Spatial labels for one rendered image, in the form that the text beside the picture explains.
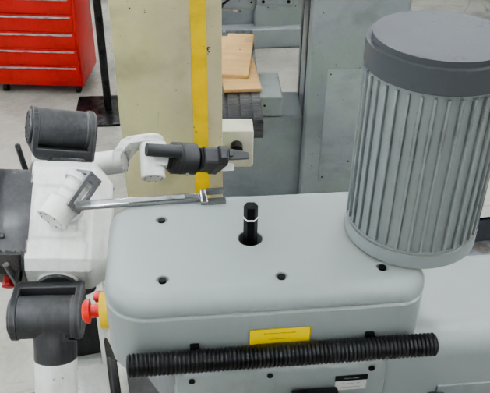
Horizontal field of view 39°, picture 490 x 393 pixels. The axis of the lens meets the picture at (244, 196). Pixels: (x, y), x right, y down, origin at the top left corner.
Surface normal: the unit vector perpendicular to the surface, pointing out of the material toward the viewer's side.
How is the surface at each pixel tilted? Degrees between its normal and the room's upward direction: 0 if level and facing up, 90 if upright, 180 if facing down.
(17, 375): 0
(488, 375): 90
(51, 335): 65
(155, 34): 90
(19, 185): 35
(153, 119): 90
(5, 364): 0
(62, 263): 76
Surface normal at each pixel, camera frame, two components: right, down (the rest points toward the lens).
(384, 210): -0.66, 0.41
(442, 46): 0.01, -0.83
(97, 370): 0.24, 0.30
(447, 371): 0.11, 0.56
